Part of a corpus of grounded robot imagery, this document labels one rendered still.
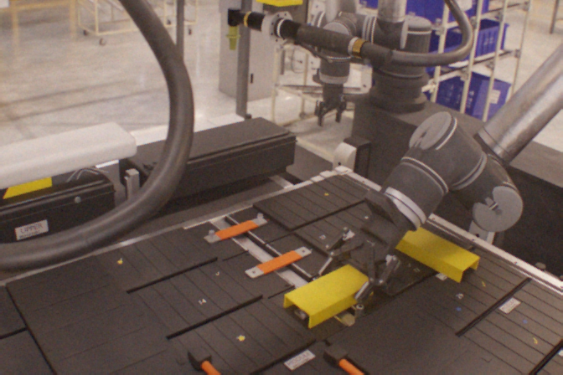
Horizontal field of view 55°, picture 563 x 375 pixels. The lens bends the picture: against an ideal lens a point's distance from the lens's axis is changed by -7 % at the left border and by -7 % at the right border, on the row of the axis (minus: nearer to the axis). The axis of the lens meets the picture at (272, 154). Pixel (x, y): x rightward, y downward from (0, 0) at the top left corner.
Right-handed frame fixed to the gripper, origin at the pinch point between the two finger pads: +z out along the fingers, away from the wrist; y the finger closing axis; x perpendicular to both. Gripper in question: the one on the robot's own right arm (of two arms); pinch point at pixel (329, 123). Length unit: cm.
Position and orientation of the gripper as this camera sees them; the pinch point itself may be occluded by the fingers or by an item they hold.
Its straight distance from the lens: 214.9
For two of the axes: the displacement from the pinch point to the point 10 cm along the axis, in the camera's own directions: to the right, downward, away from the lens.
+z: -0.6, 9.1, 4.1
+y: 7.7, -2.2, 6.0
